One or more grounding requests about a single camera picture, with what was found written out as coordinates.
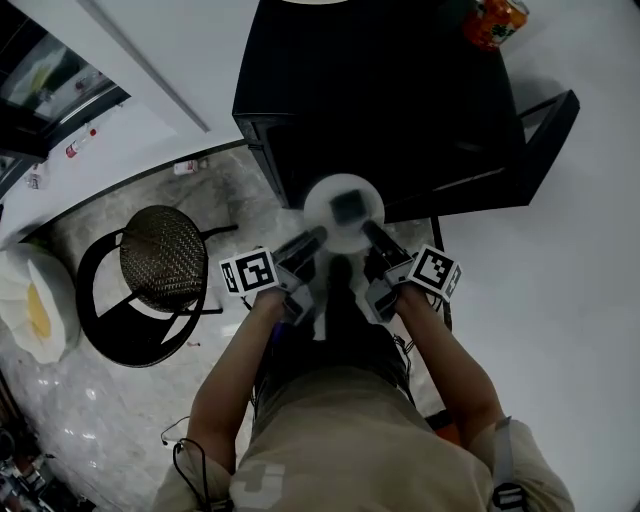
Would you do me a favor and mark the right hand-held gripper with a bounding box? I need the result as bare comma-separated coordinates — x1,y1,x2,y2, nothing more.
361,220,464,324

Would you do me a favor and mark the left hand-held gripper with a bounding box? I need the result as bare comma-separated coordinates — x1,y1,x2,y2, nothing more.
218,226,330,327

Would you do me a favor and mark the dark block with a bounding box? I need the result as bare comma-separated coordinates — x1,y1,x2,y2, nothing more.
328,189,366,224

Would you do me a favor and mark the black mini fridge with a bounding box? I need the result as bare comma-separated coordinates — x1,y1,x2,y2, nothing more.
232,0,581,225

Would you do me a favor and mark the person's right forearm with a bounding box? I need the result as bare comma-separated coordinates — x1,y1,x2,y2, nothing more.
397,284,507,447

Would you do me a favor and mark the person's left forearm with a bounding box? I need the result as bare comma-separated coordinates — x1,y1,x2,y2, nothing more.
185,289,286,475

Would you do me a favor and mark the person's black shoe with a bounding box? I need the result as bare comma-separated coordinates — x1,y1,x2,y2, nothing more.
327,254,354,292

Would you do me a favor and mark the black wicker chair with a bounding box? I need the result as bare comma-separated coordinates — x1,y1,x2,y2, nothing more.
75,204,240,369

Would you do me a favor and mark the orange box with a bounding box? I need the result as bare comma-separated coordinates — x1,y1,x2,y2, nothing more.
429,409,454,439

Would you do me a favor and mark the person's beige shirt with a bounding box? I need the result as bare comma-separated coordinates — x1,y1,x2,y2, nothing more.
152,367,576,512

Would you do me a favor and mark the orange drink can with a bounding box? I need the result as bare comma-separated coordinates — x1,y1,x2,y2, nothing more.
462,0,530,51

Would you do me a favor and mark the clear bottle red cap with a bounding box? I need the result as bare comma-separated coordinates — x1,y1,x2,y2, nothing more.
65,128,98,159

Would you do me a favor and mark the small clear cup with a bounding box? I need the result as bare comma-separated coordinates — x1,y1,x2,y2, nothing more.
24,162,49,190

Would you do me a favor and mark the white flower-shaped cushion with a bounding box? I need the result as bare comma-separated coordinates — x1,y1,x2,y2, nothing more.
0,243,82,365

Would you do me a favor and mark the dark equipment pile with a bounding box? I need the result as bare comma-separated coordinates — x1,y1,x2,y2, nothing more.
0,424,56,512

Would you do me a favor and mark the black body-worn cable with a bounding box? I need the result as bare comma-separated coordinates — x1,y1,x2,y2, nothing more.
172,438,234,512

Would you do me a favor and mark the grey shoulder strap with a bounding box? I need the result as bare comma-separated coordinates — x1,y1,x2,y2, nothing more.
492,417,529,512

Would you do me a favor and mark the black window frame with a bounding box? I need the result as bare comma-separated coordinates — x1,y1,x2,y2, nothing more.
0,0,132,201

